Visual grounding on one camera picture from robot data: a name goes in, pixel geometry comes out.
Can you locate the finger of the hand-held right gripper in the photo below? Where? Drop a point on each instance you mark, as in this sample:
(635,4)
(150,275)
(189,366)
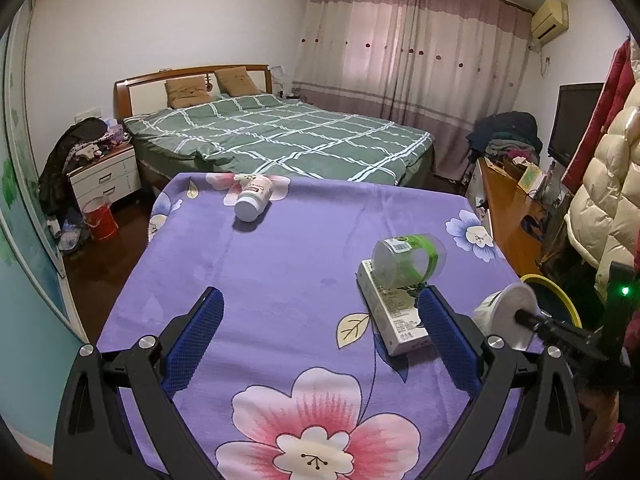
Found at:
(565,335)

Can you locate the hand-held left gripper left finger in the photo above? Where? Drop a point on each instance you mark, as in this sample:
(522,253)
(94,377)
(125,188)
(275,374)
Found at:
(195,340)

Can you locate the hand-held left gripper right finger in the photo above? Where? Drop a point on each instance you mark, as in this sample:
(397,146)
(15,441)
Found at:
(447,340)

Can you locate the yellow-rimmed dark waste bin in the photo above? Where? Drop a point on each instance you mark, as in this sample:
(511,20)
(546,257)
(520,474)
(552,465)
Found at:
(547,297)

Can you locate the white carton box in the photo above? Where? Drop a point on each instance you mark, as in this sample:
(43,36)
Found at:
(395,320)

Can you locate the white toilet paper roll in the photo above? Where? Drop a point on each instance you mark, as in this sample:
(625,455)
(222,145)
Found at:
(500,310)

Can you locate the clear plastic jar green label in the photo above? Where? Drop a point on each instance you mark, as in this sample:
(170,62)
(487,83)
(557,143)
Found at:
(405,260)

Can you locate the purple floral blanket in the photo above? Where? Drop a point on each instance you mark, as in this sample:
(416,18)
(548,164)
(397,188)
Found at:
(280,270)

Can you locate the pink fleece garment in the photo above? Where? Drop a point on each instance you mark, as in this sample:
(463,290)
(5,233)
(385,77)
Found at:
(607,442)

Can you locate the cream down jacket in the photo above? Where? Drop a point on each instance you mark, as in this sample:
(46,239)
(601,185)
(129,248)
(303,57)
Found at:
(610,185)

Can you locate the white plastic bottle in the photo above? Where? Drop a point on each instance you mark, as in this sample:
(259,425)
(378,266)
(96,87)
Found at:
(250,202)

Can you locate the red bucket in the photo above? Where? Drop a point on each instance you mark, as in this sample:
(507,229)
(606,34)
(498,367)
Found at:
(100,222)

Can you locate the green box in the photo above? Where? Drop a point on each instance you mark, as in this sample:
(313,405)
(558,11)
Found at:
(531,178)

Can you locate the blue plastic bag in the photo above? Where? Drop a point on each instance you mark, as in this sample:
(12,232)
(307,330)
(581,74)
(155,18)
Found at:
(70,235)

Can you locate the white nightstand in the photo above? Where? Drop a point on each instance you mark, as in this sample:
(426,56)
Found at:
(105,175)

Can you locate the black television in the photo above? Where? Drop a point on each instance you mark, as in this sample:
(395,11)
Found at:
(575,120)

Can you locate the dark clothes pile by curtain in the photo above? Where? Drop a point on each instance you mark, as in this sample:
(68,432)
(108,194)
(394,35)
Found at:
(505,132)

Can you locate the red garment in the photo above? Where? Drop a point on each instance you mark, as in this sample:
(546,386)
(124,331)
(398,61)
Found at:
(612,90)

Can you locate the bed with green plaid duvet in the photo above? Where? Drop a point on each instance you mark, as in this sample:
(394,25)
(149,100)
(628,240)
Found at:
(300,135)

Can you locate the sliding wardrobe door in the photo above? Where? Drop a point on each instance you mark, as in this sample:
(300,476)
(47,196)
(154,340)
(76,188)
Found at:
(20,185)

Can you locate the dark clothes pile on nightstand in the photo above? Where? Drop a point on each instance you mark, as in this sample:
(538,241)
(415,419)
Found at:
(75,135)

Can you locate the brown pillow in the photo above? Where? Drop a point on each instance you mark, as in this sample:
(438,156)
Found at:
(237,81)
(187,94)

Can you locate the wooden headboard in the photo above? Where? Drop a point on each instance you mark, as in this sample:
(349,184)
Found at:
(145,95)

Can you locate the pink white curtain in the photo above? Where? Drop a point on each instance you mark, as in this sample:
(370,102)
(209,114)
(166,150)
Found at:
(400,60)

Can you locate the beige air conditioner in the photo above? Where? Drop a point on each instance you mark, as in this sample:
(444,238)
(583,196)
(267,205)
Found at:
(550,17)

